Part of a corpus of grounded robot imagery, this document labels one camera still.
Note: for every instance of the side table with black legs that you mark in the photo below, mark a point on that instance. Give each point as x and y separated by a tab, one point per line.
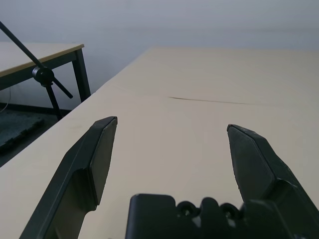
37	53

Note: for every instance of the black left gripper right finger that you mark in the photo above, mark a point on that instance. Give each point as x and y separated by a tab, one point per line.
259	159

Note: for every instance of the black tripod stand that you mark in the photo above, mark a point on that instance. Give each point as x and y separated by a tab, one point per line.
44	74

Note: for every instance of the dark foam floor mat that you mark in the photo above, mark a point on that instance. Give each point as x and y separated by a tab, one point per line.
15	127

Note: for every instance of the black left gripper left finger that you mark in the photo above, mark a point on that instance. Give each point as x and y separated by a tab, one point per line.
74	161

